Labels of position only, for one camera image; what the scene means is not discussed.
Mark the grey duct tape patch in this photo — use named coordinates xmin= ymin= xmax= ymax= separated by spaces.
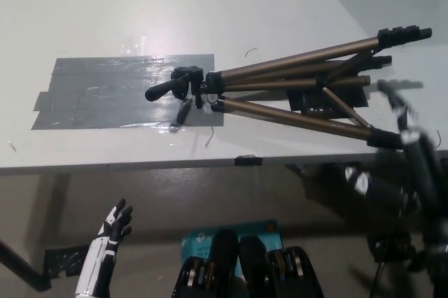
xmin=30 ymin=53 xmax=225 ymax=132

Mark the bronze and black camera tripod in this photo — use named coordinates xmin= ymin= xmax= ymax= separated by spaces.
xmin=145 ymin=26 xmax=433 ymax=150

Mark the teal printed cardboard box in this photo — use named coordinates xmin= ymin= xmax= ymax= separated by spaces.
xmin=180 ymin=220 xmax=284 ymax=278

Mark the black tape patch on floor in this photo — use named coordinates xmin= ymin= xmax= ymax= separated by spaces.
xmin=44 ymin=244 xmax=92 ymax=280

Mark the black metal table leg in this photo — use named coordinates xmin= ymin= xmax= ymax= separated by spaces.
xmin=0 ymin=238 xmax=52 ymax=292

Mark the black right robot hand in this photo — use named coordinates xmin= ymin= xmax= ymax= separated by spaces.
xmin=344 ymin=79 xmax=441 ymax=212

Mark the black tape patch on table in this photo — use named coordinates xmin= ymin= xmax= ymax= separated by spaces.
xmin=286 ymin=83 xmax=369 ymax=114

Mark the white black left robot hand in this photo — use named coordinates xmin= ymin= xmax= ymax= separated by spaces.
xmin=75 ymin=198 xmax=134 ymax=294

